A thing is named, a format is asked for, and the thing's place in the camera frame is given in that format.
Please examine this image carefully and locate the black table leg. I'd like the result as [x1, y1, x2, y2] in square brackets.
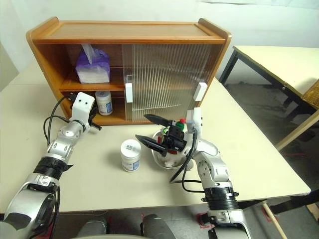
[199, 193, 319, 226]

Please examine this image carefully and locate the wooden stick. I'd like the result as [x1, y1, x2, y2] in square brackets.
[263, 199, 287, 239]

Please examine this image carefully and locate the white jar with blue label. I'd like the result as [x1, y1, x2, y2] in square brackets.
[95, 91, 113, 116]
[120, 139, 142, 172]

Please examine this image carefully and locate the white door handle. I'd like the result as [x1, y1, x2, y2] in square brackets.
[125, 83, 133, 103]
[194, 82, 207, 102]

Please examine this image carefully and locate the ribbed clear sliding door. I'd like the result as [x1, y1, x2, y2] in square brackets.
[121, 44, 212, 122]
[131, 44, 221, 122]

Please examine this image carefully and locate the beige table with black frame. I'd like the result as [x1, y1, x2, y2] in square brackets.
[218, 45, 319, 151]

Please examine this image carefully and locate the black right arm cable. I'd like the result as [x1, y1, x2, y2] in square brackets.
[169, 124, 207, 194]

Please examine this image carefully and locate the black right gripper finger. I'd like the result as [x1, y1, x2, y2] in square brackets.
[144, 114, 174, 126]
[135, 134, 167, 156]

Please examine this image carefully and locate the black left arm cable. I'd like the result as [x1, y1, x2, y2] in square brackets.
[43, 92, 78, 147]

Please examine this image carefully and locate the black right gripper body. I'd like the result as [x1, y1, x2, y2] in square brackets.
[163, 119, 190, 155]

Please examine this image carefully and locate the metal bowl with handle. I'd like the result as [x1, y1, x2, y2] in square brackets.
[150, 129, 195, 172]

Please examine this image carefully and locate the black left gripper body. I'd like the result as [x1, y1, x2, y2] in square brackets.
[87, 109, 97, 125]

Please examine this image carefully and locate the wooden cabinet with shelf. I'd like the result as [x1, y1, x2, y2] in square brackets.
[25, 16, 233, 126]

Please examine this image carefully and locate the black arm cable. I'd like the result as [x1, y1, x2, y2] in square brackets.
[43, 92, 78, 147]
[169, 124, 207, 194]

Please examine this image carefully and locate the grey rounded shape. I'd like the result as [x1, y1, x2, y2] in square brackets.
[139, 214, 175, 239]

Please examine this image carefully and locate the purple tissue pack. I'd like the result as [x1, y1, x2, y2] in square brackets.
[76, 44, 111, 84]

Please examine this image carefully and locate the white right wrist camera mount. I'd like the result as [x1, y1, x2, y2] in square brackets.
[186, 107, 204, 140]

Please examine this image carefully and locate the wicker basket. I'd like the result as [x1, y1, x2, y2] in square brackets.
[302, 79, 319, 110]

